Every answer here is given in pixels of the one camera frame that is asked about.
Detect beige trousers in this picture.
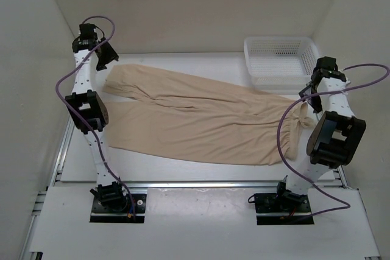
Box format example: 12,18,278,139
103,64,314,166

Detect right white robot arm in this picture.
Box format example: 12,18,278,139
274,57,366,211

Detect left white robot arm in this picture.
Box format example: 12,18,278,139
65,23,128,213

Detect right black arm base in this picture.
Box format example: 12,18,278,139
247,193,314,226

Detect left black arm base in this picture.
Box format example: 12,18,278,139
90,190,147,224

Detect white plastic basket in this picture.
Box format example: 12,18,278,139
244,37,319,90

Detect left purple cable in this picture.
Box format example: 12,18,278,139
55,16,137,223

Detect purple cable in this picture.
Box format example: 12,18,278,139
277,64,390,216
55,16,137,223

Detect aluminium rail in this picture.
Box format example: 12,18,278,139
21,113,360,260

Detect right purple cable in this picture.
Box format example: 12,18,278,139
277,64,390,216

